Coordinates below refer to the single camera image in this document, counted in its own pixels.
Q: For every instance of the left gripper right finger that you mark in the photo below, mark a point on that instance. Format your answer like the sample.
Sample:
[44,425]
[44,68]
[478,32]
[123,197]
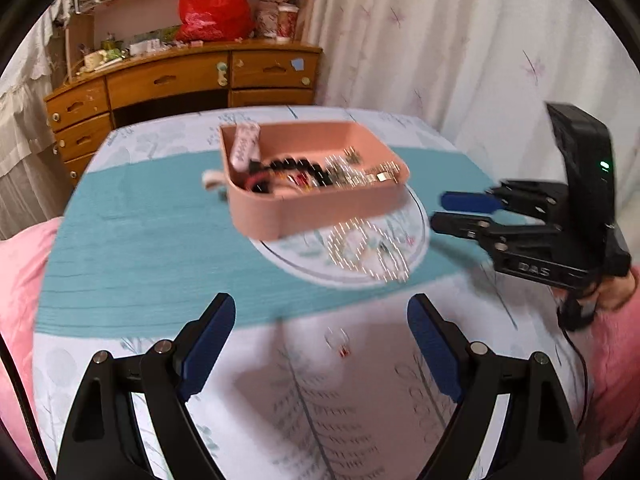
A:
[538,438]

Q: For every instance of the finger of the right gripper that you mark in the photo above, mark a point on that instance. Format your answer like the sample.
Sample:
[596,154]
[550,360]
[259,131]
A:
[470,227]
[470,202]

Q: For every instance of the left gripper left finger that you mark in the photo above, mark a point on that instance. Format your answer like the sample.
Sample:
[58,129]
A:
[102,438]

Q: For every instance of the small pearl earring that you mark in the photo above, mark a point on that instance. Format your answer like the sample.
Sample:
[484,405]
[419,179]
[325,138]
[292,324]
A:
[338,341]

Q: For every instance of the pink plastic tray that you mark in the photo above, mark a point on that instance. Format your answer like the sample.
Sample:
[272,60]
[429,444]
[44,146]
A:
[289,192]

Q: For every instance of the pink strap smart watch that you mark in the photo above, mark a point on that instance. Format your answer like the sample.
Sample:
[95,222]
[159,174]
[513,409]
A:
[245,147]

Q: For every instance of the person right hand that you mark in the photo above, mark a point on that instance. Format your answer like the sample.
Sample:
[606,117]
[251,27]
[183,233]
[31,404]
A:
[613,293]

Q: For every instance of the white floral curtain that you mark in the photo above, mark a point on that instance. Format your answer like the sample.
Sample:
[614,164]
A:
[481,71]

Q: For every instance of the tree print tablecloth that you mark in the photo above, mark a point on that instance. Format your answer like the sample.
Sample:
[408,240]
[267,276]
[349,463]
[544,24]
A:
[143,249]

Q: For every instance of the cream lace cover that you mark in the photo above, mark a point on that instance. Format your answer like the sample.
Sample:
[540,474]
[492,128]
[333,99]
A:
[34,184]

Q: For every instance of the wooden desk with drawers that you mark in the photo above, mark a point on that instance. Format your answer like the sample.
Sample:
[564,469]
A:
[180,80]

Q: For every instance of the red paper cup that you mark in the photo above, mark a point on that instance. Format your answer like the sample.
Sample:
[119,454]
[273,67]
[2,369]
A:
[287,20]

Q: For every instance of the red plastic bag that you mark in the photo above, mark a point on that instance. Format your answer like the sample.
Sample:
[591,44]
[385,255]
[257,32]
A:
[214,20]

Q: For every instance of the wooden bookshelf hutch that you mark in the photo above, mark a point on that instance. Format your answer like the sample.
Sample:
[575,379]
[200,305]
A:
[106,34]

